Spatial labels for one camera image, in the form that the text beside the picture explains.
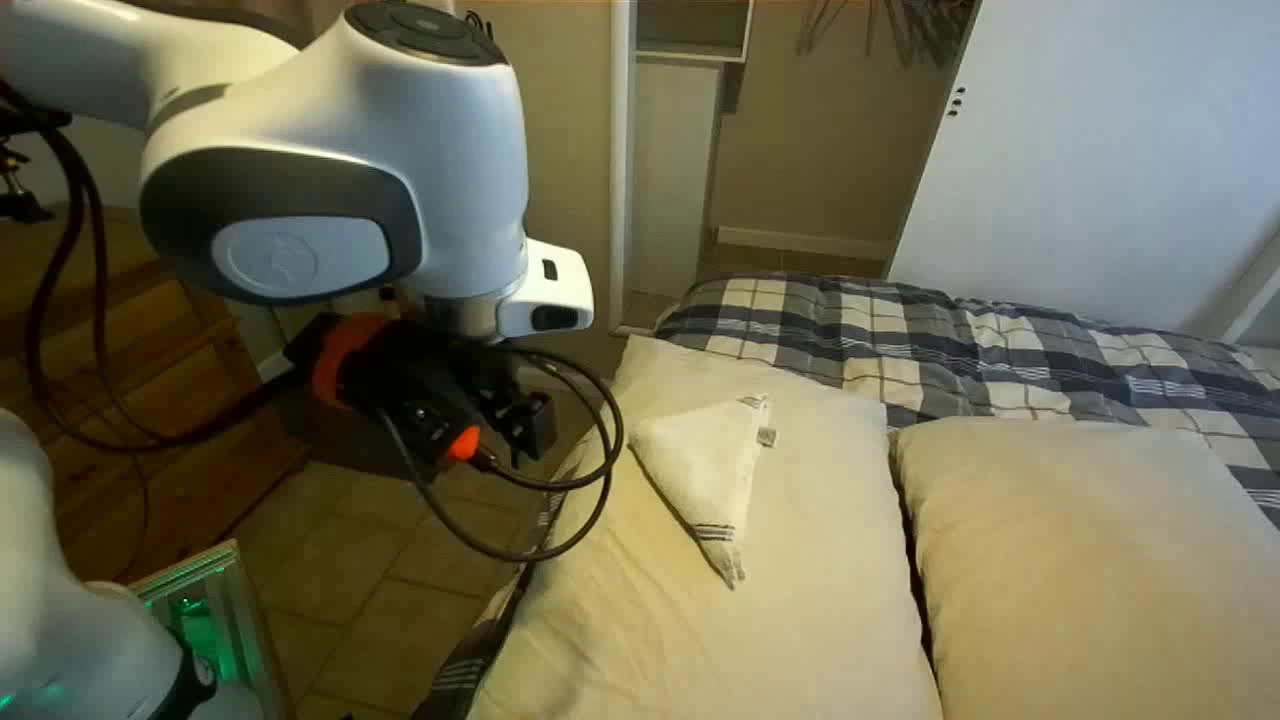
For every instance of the black gripper, orange mount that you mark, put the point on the black gripper, orange mount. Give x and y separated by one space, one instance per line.
401 382

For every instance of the white towel with grey stripes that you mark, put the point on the white towel with grey stripes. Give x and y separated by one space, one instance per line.
707 466

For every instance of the aluminium robot base, green light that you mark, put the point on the aluminium robot base, green light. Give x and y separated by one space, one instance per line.
202 614

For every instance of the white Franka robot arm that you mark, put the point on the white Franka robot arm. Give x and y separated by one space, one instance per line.
401 122

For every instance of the beige pillow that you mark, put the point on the beige pillow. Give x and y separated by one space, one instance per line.
800 586
1095 573

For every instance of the brown wooden dresser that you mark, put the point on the brown wooden dresser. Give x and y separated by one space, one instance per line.
185 384

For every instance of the plaid comforter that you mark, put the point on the plaid comforter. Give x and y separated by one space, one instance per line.
934 345

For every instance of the dark plant decoration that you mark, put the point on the dark plant decoration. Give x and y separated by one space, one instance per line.
922 27

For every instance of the white closet door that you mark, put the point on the white closet door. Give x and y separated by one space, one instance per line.
1095 134

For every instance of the white door frame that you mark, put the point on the white door frame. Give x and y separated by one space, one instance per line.
622 162

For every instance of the black camera tripod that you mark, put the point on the black camera tripod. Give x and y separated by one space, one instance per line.
22 175

